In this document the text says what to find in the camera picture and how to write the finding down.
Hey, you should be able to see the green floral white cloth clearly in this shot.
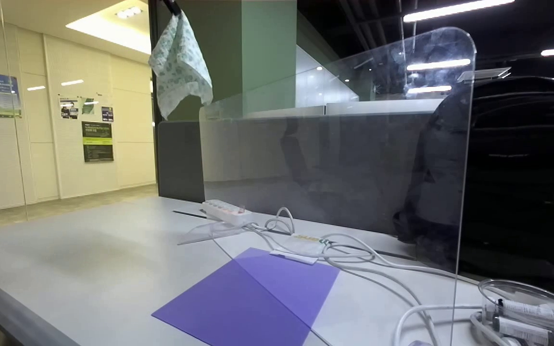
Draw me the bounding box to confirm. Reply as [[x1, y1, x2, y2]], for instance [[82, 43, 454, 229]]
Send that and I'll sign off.
[[148, 8, 215, 124]]

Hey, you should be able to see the transparent acrylic screen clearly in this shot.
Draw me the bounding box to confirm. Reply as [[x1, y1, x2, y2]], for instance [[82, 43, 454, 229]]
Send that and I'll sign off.
[[177, 26, 479, 346]]

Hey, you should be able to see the square ceiling light panel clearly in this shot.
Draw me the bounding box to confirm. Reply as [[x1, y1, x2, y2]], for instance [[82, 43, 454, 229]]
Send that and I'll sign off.
[[63, 0, 153, 58]]

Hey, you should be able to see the green pillar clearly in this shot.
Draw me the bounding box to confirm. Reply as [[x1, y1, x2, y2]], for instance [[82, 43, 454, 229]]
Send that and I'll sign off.
[[157, 0, 298, 124]]

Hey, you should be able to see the grey office partition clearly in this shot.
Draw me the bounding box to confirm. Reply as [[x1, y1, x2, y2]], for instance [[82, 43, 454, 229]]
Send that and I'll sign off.
[[153, 97, 446, 235]]

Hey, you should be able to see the white power strip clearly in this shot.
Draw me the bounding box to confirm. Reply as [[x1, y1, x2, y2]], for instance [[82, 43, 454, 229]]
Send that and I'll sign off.
[[198, 199, 254, 229]]

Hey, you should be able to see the purple paper sheet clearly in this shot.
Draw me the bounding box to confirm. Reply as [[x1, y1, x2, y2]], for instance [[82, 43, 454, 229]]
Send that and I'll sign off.
[[150, 249, 340, 346]]

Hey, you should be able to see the black backpack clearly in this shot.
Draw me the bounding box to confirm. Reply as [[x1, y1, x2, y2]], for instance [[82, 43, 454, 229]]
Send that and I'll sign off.
[[394, 74, 554, 295]]

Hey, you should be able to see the white plug adapter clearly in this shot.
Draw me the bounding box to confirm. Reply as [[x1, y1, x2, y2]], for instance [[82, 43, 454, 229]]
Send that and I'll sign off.
[[467, 314, 554, 346], [481, 297, 554, 329]]

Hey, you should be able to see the dark green wall sign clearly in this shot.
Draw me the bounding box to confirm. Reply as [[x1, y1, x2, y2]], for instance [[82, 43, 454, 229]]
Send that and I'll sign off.
[[80, 120, 115, 166]]

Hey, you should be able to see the white looped power cable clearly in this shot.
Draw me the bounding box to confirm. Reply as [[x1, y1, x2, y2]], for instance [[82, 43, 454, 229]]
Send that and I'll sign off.
[[261, 206, 298, 237]]

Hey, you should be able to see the white tangled cable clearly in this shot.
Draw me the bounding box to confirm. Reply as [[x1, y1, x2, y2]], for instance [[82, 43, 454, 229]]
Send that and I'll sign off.
[[254, 229, 484, 346]]

